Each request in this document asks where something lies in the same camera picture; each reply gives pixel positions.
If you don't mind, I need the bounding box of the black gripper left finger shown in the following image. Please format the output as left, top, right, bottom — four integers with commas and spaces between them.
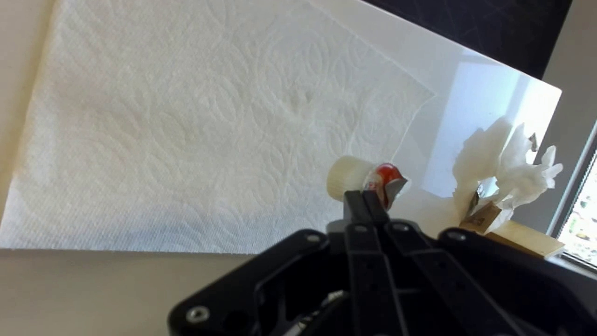
166, 188, 410, 336

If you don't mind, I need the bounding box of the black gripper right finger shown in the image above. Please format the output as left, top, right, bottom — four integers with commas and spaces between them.
365, 188, 597, 336

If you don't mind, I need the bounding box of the brown paper packet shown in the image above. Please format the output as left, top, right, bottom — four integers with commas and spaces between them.
461, 196, 507, 235

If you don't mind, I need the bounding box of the crumpled white tissue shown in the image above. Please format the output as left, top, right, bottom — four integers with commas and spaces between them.
397, 115, 565, 239

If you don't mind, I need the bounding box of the white paper napkin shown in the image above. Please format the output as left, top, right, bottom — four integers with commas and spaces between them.
0, 0, 436, 257

